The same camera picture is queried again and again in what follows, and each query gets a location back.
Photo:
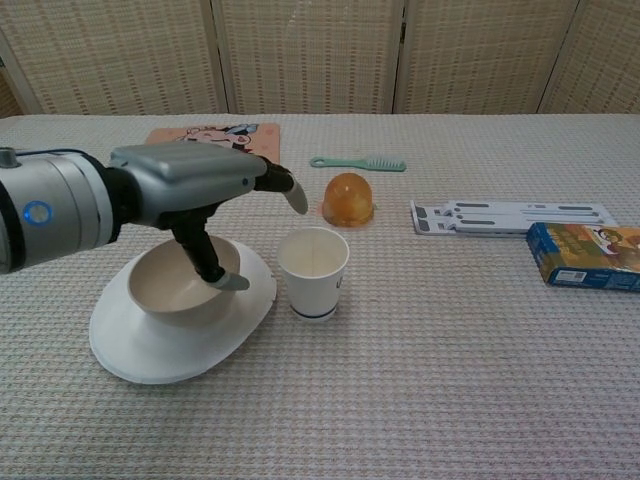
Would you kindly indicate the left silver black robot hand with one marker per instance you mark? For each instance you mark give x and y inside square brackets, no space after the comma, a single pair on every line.
[185,175]

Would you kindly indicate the beige bowl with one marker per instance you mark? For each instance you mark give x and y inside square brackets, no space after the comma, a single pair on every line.
[165,295]

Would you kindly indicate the white paper cup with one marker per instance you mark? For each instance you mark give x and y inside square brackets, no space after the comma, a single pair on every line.
[312,285]

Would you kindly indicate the orange translucent jelly cup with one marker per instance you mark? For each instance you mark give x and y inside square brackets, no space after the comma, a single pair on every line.
[347,200]

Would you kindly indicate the white paper plate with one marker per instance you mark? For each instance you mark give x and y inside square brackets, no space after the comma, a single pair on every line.
[150,355]

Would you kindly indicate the cartoon girl mouse pad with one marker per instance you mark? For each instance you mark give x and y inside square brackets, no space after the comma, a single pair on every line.
[262,140]

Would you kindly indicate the woven folding screen panel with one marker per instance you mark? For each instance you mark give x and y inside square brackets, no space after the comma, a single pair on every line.
[310,55]
[125,55]
[6,100]
[480,55]
[605,55]

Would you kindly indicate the green plastic comb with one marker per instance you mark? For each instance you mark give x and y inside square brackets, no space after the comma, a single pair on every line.
[385,163]

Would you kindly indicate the white folding laptop stand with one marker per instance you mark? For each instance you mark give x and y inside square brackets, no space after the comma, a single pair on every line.
[475,217]

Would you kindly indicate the pale woven tablecloth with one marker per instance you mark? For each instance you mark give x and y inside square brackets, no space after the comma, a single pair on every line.
[400,375]

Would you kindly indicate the blue orange cardboard box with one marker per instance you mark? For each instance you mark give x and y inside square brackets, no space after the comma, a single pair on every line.
[590,250]

